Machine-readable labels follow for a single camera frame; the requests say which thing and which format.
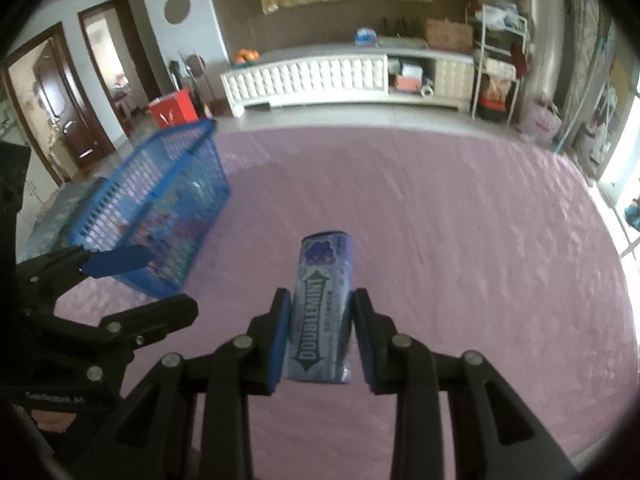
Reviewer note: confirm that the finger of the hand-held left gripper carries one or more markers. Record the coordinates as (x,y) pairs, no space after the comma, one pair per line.
(155,317)
(120,260)

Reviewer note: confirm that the white metal shelf rack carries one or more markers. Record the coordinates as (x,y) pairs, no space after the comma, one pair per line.
(480,60)

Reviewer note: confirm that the white tufted media cabinet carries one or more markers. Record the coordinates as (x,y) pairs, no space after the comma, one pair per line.
(310,77)

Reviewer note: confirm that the dark sofa with lace cover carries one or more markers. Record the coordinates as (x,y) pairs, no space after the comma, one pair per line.
(55,215)

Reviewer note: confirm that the standing air conditioner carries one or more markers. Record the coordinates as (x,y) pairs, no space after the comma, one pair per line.
(542,35)

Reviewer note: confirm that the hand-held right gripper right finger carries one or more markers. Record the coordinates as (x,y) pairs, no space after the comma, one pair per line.
(364,345)

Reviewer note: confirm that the floral mattress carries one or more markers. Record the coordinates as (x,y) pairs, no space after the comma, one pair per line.
(585,60)

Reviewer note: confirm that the blue plastic basket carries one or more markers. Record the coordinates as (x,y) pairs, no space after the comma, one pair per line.
(150,200)

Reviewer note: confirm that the pink tote bag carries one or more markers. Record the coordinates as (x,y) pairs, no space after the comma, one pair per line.
(539,121)

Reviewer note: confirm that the bunch of oranges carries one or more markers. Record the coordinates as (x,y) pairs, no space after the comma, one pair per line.
(246,56)

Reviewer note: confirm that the red package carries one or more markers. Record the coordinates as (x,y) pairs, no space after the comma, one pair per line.
(496,96)

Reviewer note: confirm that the brown wooden door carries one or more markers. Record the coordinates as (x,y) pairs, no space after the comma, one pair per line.
(60,105)

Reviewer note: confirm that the brown doorway frame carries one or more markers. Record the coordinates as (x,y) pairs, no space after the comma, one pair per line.
(142,60)

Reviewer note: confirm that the cardboard box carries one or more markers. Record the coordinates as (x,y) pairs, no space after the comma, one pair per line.
(450,35)

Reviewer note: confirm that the purple chewing gum box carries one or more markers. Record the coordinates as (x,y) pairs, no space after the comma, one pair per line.
(320,310)

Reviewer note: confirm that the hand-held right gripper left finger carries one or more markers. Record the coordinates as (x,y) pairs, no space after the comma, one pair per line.
(279,345)

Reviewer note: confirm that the blue tissue box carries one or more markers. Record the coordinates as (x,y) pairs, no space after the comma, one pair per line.
(365,35)

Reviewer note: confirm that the red gift bag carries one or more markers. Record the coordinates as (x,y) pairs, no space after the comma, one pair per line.
(172,109)

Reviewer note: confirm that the brown round wall decoration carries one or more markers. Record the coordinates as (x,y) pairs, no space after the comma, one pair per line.
(178,8)

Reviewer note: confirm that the black router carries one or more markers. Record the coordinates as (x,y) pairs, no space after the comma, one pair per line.
(397,26)

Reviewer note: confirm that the person's left hand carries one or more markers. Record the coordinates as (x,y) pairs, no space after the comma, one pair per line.
(52,419)

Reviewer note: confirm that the paper towel roll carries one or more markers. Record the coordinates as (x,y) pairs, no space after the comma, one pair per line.
(427,90)

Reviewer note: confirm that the orange box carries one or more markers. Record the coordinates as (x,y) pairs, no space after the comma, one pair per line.
(407,81)

